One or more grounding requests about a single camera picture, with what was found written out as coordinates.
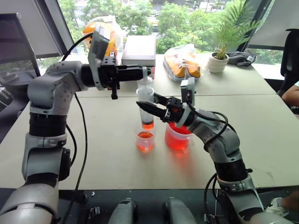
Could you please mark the black office chair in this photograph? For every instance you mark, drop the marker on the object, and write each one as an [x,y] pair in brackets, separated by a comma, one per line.
[290,60]

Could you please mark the white sneaker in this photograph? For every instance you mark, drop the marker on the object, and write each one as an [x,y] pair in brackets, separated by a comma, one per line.
[278,206]

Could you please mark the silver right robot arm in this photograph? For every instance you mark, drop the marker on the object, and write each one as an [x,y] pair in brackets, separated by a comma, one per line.
[224,140]

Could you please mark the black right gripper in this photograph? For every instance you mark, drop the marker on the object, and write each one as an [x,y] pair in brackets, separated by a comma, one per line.
[174,109]

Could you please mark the grey folded cloth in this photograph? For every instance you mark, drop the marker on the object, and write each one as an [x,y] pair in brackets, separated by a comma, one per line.
[240,58]

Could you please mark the dark grey rounded shape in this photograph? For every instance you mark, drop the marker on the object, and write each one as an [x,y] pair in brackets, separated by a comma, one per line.
[123,211]
[178,211]

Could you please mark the flat plastic bag orange contents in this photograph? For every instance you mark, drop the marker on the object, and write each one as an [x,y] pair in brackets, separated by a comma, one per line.
[183,63]

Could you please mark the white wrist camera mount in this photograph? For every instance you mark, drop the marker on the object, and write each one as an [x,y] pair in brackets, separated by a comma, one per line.
[98,46]
[188,91]

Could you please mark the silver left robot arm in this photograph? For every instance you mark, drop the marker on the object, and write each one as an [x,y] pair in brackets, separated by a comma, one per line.
[51,88]

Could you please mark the small clear measuring cup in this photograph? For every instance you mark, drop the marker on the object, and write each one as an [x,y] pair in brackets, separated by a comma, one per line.
[145,142]

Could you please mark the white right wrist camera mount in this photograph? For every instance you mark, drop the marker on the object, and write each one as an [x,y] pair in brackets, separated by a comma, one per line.
[188,91]

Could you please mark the white rectangular box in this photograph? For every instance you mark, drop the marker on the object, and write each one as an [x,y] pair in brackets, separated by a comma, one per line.
[139,50]

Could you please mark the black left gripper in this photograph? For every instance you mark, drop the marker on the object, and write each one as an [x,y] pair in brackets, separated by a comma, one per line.
[109,70]

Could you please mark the green plant in white pot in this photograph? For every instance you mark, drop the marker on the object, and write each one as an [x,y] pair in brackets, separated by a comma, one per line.
[218,60]

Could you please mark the clear plastic syringe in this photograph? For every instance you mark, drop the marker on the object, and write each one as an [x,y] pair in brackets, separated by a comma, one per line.
[145,93]

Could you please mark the tall plastic bag orange contents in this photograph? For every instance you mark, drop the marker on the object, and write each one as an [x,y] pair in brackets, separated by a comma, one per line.
[114,42]

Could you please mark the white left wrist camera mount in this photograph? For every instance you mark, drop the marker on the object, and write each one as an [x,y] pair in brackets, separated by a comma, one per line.
[98,46]

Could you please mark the large clear measuring cup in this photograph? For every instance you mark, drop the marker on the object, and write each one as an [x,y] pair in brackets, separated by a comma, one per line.
[176,140]

